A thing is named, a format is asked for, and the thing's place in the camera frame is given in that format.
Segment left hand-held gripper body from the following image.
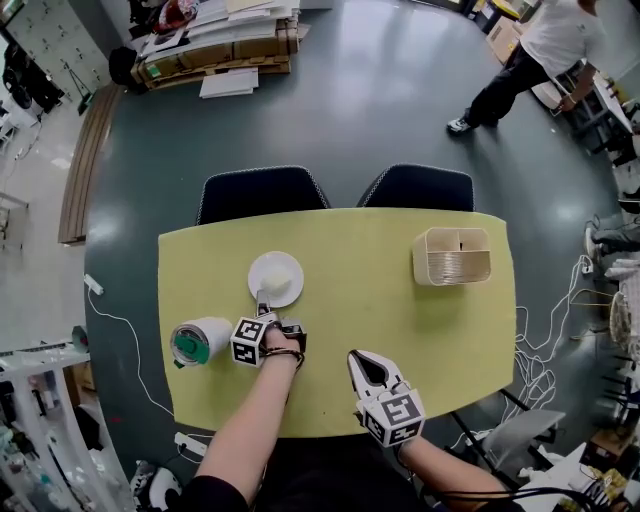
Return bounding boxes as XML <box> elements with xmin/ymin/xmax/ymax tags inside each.
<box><xmin>229</xmin><ymin>311</ymin><xmax>308</xmax><ymax>369</ymax></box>

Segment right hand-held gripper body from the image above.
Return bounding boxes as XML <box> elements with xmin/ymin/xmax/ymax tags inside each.
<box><xmin>354</xmin><ymin>380</ymin><xmax>427</xmax><ymax>448</ymax></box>

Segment white round bowl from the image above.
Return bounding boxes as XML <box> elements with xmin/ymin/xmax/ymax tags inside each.
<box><xmin>247</xmin><ymin>250</ymin><xmax>305</xmax><ymax>310</ymax></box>

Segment person's right forearm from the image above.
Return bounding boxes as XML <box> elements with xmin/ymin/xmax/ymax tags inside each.
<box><xmin>397</xmin><ymin>436</ymin><xmax>509</xmax><ymax>501</ymax></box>

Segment person's left forearm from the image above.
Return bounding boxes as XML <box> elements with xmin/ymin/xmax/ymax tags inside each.
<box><xmin>194</xmin><ymin>352</ymin><xmax>301</xmax><ymax>509</ymax></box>

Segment yellow-green oval table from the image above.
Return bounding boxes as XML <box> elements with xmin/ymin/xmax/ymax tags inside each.
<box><xmin>157</xmin><ymin>207</ymin><xmax>517</xmax><ymax>439</ymax></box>

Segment person's left hand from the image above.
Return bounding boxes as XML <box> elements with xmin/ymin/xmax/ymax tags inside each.
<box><xmin>262</xmin><ymin>327</ymin><xmax>302</xmax><ymax>355</ymax></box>

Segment white tumbler with green lid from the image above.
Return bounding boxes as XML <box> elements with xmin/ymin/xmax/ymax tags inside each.
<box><xmin>169</xmin><ymin>316</ymin><xmax>234</xmax><ymax>370</ymax></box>

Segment person's black clothing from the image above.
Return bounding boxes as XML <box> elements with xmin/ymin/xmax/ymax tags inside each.
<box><xmin>179</xmin><ymin>434</ymin><xmax>526</xmax><ymax>512</ymax></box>

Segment dark blue chair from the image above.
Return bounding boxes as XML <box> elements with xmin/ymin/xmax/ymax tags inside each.
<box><xmin>195</xmin><ymin>165</ymin><xmax>331</xmax><ymax>226</ymax></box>
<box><xmin>355</xmin><ymin>163</ymin><xmax>476</xmax><ymax>213</ymax></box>

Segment beige organizer box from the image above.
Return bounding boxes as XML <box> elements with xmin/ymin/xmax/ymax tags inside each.
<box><xmin>412</xmin><ymin>227</ymin><xmax>493</xmax><ymax>287</ymax></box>

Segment white shelving rack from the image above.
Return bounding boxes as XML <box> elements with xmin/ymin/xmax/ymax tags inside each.
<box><xmin>0</xmin><ymin>342</ymin><xmax>132</xmax><ymax>512</ymax></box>

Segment flat white board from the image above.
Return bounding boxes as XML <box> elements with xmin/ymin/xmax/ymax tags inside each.
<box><xmin>199</xmin><ymin>67</ymin><xmax>260</xmax><ymax>100</ymax></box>

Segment wooden floor planks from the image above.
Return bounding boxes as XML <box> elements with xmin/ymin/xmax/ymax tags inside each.
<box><xmin>57</xmin><ymin>83</ymin><xmax>124</xmax><ymax>246</ymax></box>

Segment woven wicker basket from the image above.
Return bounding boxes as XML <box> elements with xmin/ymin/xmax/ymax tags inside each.
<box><xmin>607</xmin><ymin>289</ymin><xmax>640</xmax><ymax>352</ymax></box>

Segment cardboard boxes on pallet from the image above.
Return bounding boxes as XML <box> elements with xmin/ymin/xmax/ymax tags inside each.
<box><xmin>130</xmin><ymin>17</ymin><xmax>301</xmax><ymax>92</ymax></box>

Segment green broom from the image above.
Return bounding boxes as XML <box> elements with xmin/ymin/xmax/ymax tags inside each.
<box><xmin>67</xmin><ymin>67</ymin><xmax>97</xmax><ymax>117</ymax></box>

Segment black round bag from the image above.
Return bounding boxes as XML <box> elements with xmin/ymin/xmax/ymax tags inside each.
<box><xmin>108</xmin><ymin>46</ymin><xmax>139</xmax><ymax>89</ymax></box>

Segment stack of white boards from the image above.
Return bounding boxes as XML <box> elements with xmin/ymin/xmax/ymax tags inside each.
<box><xmin>187</xmin><ymin>0</ymin><xmax>302</xmax><ymax>39</ymax></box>

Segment red floral bag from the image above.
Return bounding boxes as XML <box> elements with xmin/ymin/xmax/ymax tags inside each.
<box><xmin>154</xmin><ymin>0</ymin><xmax>199</xmax><ymax>34</ymax></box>

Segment round white side table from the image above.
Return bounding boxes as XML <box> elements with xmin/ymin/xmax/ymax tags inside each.
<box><xmin>529</xmin><ymin>74</ymin><xmax>576</xmax><ymax>112</ymax></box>

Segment grey lockers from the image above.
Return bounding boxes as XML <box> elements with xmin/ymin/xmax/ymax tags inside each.
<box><xmin>4</xmin><ymin>0</ymin><xmax>109</xmax><ymax>104</ymax></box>

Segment white desk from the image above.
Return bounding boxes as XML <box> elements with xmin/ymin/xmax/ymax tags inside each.
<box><xmin>564</xmin><ymin>59</ymin><xmax>640</xmax><ymax>167</ymax></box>

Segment brown cardboard boxes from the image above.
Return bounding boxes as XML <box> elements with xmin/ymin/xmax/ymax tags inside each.
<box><xmin>484</xmin><ymin>14</ymin><xmax>524</xmax><ymax>67</ymax></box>

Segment yellow-lid bin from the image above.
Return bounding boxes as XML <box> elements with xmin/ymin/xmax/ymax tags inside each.
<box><xmin>472</xmin><ymin>0</ymin><xmax>517</xmax><ymax>34</ymax></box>

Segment dark bead bracelet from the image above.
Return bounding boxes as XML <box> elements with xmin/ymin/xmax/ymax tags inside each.
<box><xmin>258</xmin><ymin>346</ymin><xmax>305</xmax><ymax>370</ymax></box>

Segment white power cable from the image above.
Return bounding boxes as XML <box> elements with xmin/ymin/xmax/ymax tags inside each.
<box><xmin>87</xmin><ymin>289</ymin><xmax>177</xmax><ymax>419</ymax></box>

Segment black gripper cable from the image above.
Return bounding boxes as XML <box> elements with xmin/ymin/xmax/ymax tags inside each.
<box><xmin>419</xmin><ymin>487</ymin><xmax>606</xmax><ymax>512</ymax></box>

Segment tangle of white cables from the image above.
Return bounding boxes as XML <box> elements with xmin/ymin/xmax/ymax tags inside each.
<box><xmin>513</xmin><ymin>254</ymin><xmax>594</xmax><ymax>427</ymax></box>

